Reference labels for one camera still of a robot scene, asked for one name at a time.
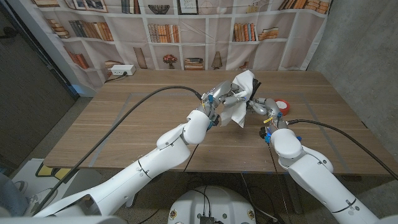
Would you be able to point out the red ribbon reel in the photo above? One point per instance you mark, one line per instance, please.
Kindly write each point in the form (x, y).
(285, 107)

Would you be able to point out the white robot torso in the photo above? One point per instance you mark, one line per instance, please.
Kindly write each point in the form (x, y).
(214, 202)

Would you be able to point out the person in blue jeans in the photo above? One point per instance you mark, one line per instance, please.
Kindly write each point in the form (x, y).
(12, 199)

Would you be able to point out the white power strip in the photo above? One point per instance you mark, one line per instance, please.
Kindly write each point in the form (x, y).
(122, 69)

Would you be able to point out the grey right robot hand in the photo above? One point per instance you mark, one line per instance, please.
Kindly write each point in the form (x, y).
(272, 107)

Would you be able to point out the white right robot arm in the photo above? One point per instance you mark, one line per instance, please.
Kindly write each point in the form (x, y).
(314, 177)

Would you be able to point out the grey table leg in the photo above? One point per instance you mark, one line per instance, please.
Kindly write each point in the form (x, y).
(293, 205)
(132, 203)

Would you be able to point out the yellow panel with black frame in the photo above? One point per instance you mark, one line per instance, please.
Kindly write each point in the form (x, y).
(63, 175)

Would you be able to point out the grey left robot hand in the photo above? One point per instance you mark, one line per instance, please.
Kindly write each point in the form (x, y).
(219, 95)

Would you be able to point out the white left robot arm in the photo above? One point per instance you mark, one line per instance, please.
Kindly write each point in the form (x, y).
(149, 168)

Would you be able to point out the printed bookshelf backdrop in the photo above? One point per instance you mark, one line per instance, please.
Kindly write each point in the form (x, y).
(192, 46)

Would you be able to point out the white cloth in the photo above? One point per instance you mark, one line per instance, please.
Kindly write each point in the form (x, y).
(237, 115)

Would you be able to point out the grey ribbed module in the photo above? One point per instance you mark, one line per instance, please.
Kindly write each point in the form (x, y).
(206, 220)

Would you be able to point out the black sunglasses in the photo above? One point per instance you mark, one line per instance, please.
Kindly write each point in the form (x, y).
(256, 87)

